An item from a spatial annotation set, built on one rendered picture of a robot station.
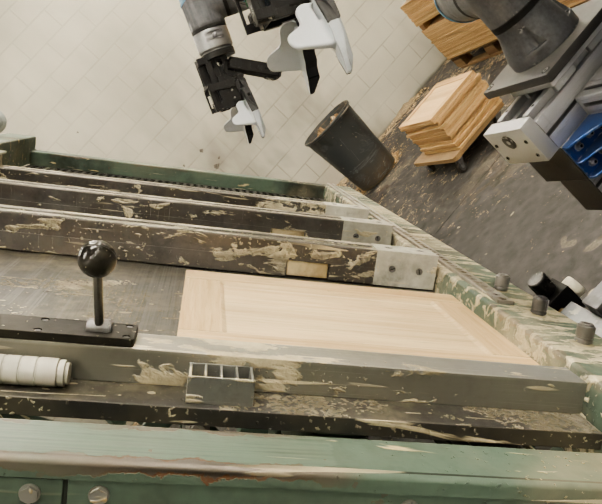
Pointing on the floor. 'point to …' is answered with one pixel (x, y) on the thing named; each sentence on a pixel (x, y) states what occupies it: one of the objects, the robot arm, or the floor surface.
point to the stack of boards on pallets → (458, 32)
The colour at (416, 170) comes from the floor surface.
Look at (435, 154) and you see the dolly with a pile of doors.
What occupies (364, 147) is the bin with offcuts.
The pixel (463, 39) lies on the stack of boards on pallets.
